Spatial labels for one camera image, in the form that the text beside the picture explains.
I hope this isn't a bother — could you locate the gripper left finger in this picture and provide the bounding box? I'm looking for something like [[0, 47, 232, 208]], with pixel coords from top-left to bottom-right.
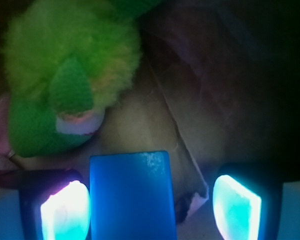
[[0, 169, 91, 240]]

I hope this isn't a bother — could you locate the green plush toy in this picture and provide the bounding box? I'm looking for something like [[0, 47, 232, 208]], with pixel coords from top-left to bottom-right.
[[2, 0, 161, 158]]

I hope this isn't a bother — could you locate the brown paper bag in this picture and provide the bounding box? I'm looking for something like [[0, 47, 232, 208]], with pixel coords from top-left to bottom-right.
[[0, 0, 300, 240]]

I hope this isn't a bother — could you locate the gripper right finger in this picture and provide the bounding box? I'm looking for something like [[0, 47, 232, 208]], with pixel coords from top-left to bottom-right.
[[212, 163, 300, 240]]

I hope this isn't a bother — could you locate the blue wooden block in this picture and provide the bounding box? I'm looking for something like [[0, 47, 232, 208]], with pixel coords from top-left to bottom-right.
[[89, 151, 177, 240]]

